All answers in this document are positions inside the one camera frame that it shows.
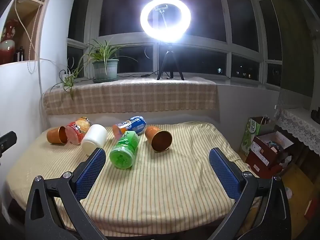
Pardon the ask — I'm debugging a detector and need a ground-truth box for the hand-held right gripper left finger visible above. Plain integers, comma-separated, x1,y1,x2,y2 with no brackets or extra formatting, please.
24,147,108,240

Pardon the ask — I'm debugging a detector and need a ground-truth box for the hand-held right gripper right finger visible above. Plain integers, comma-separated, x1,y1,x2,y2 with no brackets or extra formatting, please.
209,147,292,240

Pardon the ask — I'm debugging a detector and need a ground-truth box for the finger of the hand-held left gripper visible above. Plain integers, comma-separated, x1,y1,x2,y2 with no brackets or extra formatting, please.
0,131,17,159

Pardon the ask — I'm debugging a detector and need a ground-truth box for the white cup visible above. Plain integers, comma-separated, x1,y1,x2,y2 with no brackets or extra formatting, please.
81,124,108,155

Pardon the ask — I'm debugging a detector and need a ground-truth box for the red printed cup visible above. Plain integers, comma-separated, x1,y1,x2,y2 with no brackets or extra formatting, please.
65,116,92,145

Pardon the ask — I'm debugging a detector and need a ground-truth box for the orange cup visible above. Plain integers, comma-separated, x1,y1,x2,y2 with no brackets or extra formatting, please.
145,126,173,153
46,126,69,145

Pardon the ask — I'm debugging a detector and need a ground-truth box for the blue printed cup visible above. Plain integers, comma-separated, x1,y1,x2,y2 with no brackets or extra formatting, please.
112,116,147,140

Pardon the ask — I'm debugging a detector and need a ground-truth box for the green plastic bottle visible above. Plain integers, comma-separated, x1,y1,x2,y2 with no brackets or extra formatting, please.
109,131,140,169

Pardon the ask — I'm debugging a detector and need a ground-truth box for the red cardboard box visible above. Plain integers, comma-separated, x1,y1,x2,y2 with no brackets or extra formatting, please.
245,130,294,179

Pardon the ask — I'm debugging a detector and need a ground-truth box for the green cardboard box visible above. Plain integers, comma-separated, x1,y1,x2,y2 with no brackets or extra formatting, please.
239,116,272,155

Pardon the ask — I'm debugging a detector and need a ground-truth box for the checked sill cloth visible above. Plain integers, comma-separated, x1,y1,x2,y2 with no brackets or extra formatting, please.
42,77,219,117

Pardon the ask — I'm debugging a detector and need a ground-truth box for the dark bottle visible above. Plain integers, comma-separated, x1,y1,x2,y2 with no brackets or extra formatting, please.
15,46,25,62

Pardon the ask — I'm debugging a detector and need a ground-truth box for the white lace cloth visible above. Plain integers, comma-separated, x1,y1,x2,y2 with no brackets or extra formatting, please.
274,107,320,153

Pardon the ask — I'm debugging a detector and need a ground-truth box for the red ceramic vase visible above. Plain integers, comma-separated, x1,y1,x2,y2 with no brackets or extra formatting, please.
0,19,19,65

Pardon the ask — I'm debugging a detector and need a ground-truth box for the potted spider plant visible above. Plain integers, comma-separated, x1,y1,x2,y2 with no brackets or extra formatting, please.
50,38,138,99

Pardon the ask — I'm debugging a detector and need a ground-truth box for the wooden shelf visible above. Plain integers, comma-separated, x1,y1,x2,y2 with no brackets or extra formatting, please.
0,0,54,65

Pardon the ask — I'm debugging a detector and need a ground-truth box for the white framed window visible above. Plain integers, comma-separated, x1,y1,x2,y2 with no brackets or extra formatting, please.
67,0,284,85

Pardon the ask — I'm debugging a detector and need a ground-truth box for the dark curtain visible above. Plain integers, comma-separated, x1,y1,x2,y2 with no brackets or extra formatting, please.
265,0,320,110

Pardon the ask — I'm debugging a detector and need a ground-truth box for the white cable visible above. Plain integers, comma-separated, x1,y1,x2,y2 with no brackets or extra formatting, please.
14,0,49,130

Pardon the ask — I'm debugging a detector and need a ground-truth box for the beaded cord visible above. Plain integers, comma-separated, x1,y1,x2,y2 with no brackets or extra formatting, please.
27,0,54,74

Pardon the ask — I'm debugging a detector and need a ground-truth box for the black cable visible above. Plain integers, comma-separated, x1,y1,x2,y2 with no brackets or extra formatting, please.
75,72,160,82

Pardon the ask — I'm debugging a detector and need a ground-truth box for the ring light on tripod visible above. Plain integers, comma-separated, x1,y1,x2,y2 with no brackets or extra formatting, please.
140,0,192,81

